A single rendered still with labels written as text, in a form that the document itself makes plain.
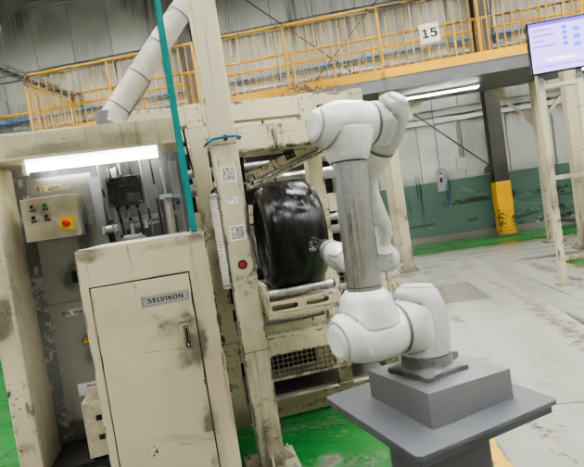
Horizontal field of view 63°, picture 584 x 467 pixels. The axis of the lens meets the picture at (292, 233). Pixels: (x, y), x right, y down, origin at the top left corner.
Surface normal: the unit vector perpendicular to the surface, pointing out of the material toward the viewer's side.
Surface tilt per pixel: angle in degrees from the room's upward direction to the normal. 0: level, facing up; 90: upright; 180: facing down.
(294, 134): 90
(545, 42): 90
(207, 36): 90
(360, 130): 94
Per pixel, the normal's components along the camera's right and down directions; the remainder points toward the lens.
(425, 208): -0.11, 0.07
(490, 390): 0.40, -0.01
